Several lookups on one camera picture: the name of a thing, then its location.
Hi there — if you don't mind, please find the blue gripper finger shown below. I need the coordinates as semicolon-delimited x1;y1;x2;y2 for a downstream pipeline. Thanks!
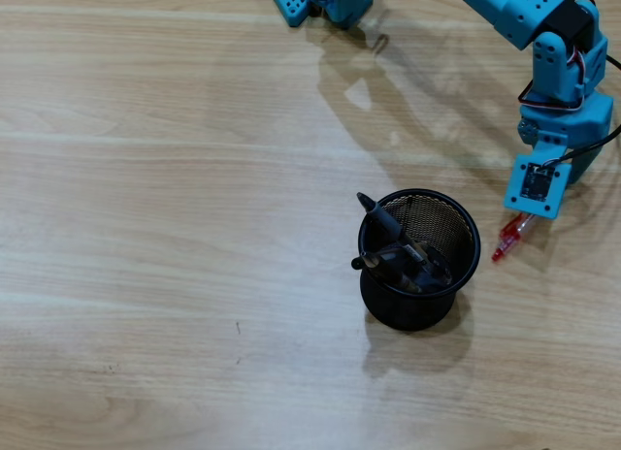
565;150;600;185

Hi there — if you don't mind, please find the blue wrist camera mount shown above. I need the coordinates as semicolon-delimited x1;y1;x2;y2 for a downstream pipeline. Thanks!
503;132;572;221

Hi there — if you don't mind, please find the black camera cable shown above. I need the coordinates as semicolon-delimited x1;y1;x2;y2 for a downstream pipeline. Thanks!
542;54;621;169

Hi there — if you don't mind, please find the black mesh pen holder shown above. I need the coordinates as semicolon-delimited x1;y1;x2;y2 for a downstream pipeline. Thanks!
357;187;482;333

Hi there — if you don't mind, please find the clear black grip stick pen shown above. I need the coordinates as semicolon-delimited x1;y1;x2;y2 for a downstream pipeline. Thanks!
382;270;424;296

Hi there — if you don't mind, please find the red white servo wire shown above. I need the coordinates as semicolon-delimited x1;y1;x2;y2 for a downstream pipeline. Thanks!
516;0;599;114

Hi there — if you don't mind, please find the black labelled gel pen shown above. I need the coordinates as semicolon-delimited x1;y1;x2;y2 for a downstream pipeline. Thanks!
350;243;453;287

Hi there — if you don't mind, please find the grey grip retractable pen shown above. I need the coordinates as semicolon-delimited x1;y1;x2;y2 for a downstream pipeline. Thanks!
356;191;438;272

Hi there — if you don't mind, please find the red retractable pen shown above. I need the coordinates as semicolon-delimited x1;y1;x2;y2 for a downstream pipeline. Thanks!
491;212;538;263

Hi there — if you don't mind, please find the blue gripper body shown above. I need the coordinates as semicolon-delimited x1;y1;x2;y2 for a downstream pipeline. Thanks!
516;90;615;154

